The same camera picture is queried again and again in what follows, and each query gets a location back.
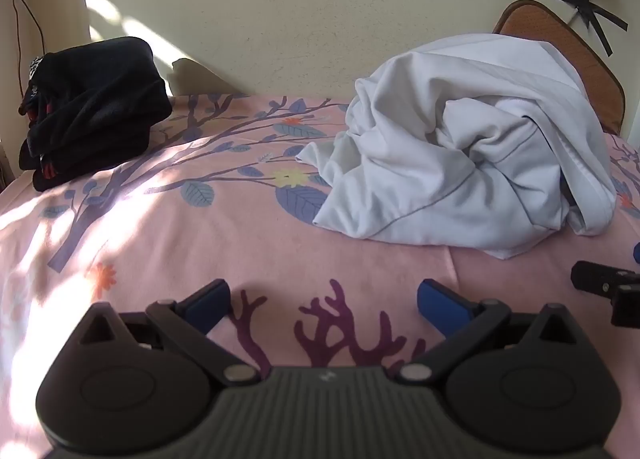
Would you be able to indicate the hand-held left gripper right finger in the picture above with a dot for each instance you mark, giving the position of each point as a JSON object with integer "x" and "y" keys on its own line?
{"x": 441, "y": 305}

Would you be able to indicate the stack of black folded clothes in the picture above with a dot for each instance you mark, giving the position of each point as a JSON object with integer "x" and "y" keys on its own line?
{"x": 95, "y": 109}

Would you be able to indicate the brown wooden headboard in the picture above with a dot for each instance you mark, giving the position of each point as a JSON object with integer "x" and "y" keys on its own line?
{"x": 575, "y": 41}

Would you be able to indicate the pink floral bedsheet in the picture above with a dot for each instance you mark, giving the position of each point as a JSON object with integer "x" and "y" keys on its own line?
{"x": 250, "y": 244}

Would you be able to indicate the black tape cross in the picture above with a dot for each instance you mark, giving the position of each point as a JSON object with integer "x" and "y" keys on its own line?
{"x": 586, "y": 4}

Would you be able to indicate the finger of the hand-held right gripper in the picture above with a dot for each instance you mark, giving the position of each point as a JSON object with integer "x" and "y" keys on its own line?
{"x": 637, "y": 253}
{"x": 602, "y": 281}

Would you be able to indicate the white garment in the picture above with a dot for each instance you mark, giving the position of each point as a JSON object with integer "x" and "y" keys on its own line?
{"x": 450, "y": 164}

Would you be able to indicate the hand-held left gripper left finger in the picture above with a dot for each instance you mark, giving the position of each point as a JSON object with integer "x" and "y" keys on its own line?
{"x": 209, "y": 305}

